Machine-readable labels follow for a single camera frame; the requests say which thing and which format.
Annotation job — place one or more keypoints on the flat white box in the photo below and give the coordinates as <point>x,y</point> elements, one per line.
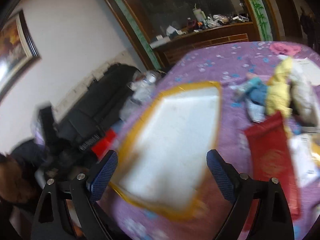
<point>160,39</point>

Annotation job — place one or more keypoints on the dresser clutter pile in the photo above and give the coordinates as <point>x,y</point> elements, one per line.
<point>220,20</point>

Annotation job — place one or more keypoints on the framed wall picture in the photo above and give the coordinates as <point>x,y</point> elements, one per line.
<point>12,47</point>

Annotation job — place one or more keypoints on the blue baby garment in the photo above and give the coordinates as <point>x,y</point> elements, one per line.
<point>257,93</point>

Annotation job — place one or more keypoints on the clear plastic bag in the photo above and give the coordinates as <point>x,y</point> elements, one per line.
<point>140,95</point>

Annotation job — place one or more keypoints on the red plastic bag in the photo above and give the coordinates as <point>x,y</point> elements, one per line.
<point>102,142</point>

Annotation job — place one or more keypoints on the grey patterned cloth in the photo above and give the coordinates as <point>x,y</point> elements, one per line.
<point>255,111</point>

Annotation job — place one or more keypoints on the pink cloth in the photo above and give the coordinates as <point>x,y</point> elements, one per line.
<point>285,48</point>

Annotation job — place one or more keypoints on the yellow tray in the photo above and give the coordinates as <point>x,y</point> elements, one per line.
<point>175,135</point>

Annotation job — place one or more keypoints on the black sofa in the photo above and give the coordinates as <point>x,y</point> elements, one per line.
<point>100,100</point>

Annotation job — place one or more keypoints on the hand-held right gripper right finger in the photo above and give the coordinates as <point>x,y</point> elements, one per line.
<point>220,175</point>

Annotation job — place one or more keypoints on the white bottle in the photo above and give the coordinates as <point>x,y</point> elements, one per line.
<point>198,15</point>

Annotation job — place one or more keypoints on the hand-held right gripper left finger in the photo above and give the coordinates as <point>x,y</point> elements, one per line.
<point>103,172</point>

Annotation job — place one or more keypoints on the cream fluffy garment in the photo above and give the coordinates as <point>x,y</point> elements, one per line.
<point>302,95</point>

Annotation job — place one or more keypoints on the red cloth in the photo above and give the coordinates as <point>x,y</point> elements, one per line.
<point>270,150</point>

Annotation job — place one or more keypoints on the brown fur cloth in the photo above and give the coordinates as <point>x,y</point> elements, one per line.
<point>15,180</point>

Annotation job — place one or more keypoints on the white yellow-print cloth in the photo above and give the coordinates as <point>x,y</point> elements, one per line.
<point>303,155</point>

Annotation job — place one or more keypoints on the yellow garment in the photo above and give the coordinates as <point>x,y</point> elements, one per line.
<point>277,92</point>

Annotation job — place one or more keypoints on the wooden cabinet with clutter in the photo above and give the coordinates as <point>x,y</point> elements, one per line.
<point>162,10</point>

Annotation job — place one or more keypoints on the wooden dresser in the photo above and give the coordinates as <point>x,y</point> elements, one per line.
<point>200,40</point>

